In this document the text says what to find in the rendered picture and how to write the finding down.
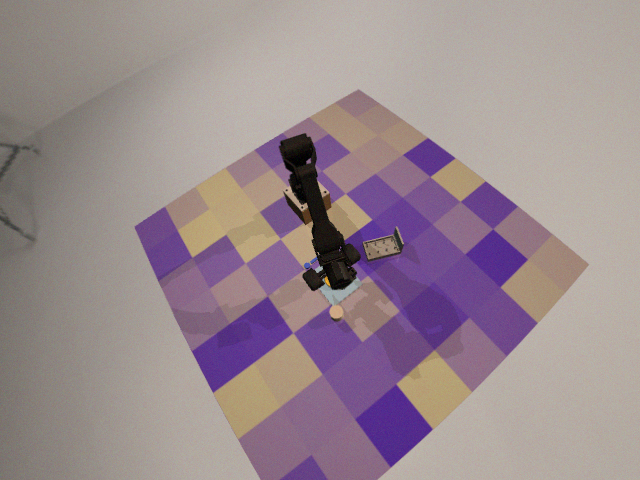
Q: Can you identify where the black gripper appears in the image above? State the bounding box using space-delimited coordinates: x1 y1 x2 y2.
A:
302 243 361 291

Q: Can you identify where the tan cylinder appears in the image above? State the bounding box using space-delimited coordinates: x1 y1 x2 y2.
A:
330 306 344 322

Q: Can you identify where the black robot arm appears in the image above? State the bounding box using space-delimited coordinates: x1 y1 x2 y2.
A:
279 133 357 290

